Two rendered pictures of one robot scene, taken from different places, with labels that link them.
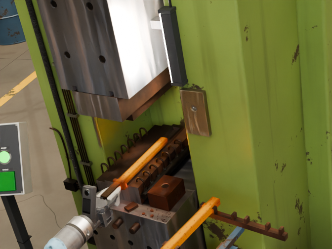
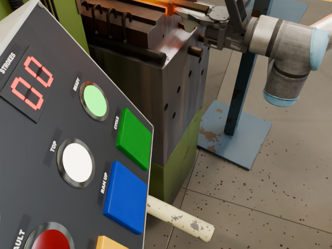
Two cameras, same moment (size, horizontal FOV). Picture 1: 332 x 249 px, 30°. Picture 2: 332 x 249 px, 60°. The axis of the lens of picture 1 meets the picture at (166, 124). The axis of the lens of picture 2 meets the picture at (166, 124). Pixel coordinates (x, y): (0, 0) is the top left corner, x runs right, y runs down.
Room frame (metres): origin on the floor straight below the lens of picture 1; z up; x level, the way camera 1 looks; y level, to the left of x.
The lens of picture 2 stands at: (2.04, 0.93, 1.36)
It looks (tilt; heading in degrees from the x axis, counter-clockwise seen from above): 49 degrees down; 260
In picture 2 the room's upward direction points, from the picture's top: straight up
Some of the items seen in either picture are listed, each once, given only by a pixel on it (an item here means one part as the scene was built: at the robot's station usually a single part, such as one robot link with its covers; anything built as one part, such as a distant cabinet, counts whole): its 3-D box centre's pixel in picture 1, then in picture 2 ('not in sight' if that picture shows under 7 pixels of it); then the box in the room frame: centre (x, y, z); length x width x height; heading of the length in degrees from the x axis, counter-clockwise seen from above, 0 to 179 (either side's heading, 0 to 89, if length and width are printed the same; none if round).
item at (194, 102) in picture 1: (195, 112); not in sight; (1.82, -0.11, 1.27); 0.09 x 0.02 x 0.17; 53
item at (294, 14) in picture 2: not in sight; (260, 17); (1.45, -0.10, 0.76); 0.40 x 0.30 x 0.02; 48
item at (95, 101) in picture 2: (4, 156); (95, 101); (2.08, 0.64, 1.09); 0.05 x 0.03 x 0.04; 53
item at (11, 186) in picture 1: (6, 181); (133, 140); (2.04, 0.65, 1.01); 0.07 x 0.05 x 0.07; 78
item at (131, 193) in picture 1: (148, 159); (102, 6); (2.07, 0.10, 0.96); 0.42 x 0.20 x 0.09; 143
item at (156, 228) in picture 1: (171, 213); (120, 67); (2.05, 0.05, 0.69); 0.56 x 0.38 x 0.45; 143
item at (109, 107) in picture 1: (131, 79); not in sight; (2.07, 0.10, 1.32); 0.42 x 0.20 x 0.10; 143
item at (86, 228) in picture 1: (80, 229); (262, 34); (1.69, 0.35, 0.98); 0.10 x 0.05 x 0.09; 53
